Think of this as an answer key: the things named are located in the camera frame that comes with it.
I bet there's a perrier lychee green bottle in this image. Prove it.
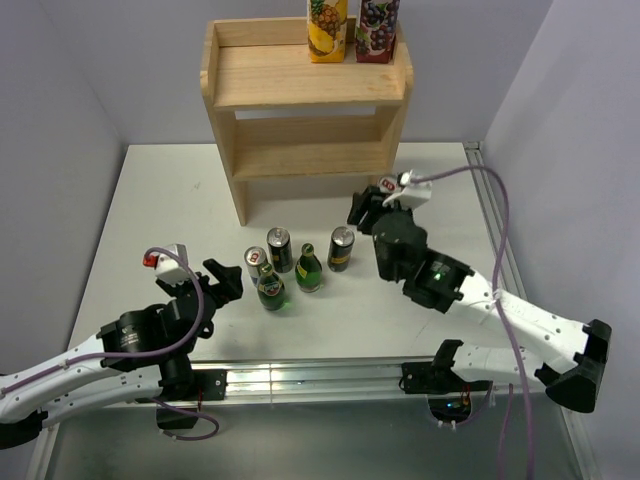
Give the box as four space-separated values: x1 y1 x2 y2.
256 263 287 311

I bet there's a red bull can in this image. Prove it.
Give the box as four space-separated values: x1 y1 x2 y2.
377 175 400 196
244 246 268 286

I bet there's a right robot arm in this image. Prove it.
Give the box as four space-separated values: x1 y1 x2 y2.
347 186 612 413

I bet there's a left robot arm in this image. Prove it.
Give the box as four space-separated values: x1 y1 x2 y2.
1 259 244 449

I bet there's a wooden two-tier shelf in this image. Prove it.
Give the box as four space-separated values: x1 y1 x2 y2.
200 17 414 224

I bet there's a black yellow can right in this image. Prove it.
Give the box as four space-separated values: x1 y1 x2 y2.
327 226 355 272

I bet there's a black yellow can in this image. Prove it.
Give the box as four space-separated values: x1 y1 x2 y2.
327 226 355 272
267 227 293 273

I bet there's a black yellow can left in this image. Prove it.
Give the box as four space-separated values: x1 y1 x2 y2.
267 227 293 273

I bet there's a green bottle yellow label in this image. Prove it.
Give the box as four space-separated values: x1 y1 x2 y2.
295 243 322 293

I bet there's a grape juice carton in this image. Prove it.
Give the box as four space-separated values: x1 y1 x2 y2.
355 0 400 64

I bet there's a pineapple juice carton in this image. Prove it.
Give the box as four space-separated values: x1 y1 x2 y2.
306 0 348 63

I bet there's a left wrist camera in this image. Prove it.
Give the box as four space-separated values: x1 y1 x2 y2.
142 244 189 285

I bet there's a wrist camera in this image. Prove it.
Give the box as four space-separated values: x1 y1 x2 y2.
382 170 432 210
142 244 189 285

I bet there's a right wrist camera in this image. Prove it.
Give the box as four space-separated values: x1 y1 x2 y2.
382 170 432 210

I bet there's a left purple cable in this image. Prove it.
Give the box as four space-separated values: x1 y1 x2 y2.
0 247 221 441

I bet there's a purple cable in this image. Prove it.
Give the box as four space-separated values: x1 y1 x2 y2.
0 247 221 441
409 165 531 480

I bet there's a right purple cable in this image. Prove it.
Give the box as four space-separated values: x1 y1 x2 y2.
409 165 531 480

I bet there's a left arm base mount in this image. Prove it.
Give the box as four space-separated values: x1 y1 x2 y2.
155 369 228 437

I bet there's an aluminium rail frame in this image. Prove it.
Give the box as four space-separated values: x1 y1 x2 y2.
34 143 586 479

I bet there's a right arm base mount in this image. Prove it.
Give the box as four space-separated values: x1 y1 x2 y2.
398 361 493 431

